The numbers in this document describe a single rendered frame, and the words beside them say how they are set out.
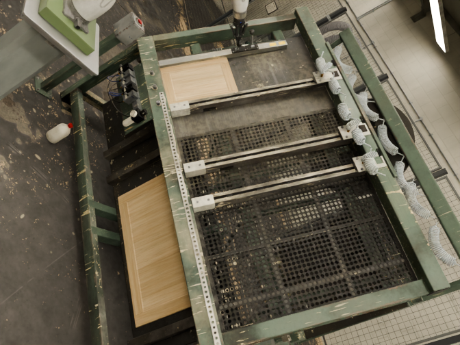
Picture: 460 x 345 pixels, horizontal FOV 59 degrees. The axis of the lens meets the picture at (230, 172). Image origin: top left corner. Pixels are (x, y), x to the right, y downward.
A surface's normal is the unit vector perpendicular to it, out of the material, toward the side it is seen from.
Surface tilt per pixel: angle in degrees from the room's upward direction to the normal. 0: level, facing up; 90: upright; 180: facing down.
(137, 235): 90
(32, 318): 0
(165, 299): 90
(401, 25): 90
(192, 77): 60
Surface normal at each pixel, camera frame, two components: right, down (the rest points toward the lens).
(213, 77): 0.03, -0.49
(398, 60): -0.50, -0.44
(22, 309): 0.85, -0.42
